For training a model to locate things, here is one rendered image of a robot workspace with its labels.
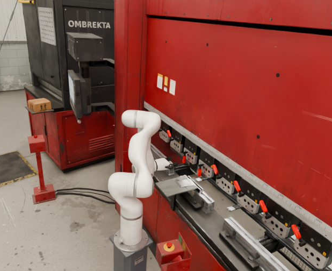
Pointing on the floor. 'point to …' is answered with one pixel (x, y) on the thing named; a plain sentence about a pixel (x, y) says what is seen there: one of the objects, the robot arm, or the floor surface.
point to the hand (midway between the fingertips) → (173, 161)
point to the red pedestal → (35, 144)
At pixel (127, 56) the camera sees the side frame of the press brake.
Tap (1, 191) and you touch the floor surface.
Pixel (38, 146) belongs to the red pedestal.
